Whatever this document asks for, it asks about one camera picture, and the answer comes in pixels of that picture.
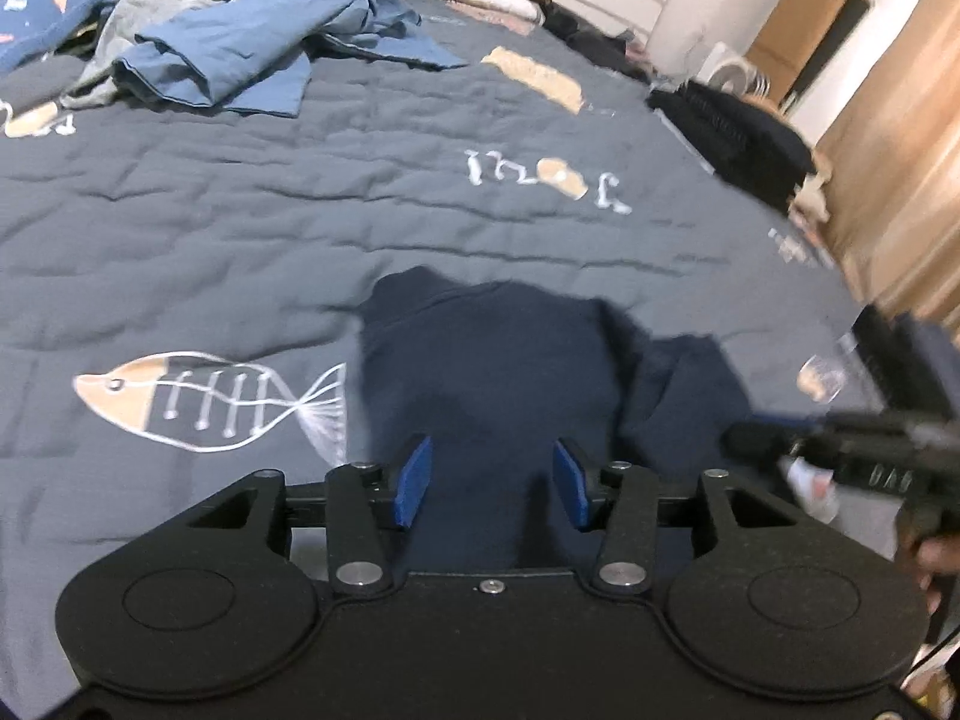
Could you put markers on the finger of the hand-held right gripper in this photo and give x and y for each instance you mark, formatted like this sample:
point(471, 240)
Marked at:
point(757, 441)

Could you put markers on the pale grey garment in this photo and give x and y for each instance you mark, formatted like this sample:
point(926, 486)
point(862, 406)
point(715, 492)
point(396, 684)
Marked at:
point(135, 22)

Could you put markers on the grey quilted bedspread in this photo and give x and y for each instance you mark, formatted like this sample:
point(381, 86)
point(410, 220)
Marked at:
point(225, 225)

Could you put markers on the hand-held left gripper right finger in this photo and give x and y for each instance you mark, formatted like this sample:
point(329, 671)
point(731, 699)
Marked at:
point(570, 484)

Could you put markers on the blue carrot print pillow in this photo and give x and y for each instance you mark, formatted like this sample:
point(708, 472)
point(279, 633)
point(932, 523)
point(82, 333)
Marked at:
point(37, 22)

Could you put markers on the beige curtain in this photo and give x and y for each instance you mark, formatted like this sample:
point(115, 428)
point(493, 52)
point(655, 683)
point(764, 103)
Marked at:
point(900, 165)

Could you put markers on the black folded clothes stack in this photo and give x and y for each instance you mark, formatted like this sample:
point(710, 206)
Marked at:
point(735, 142)

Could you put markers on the blue garment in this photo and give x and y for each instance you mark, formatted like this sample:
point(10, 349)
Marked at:
point(240, 45)

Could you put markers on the person's right hand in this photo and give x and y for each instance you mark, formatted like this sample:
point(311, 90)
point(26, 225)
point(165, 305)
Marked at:
point(934, 559)

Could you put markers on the black clothes pile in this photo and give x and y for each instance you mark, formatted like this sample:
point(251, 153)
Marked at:
point(600, 45)

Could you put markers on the navy t-shirt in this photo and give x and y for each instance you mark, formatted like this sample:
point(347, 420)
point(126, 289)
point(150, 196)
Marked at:
point(487, 360)

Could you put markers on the folded black garment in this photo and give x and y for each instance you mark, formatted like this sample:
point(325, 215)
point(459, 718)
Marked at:
point(881, 352)

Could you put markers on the folded navy garment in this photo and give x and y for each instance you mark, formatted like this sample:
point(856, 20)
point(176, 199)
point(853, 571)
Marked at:
point(934, 367)

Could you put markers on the cream cloth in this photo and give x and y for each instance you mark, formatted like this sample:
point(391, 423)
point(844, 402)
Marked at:
point(811, 191)

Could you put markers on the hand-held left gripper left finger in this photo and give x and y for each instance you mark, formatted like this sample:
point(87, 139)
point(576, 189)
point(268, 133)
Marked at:
point(416, 480)

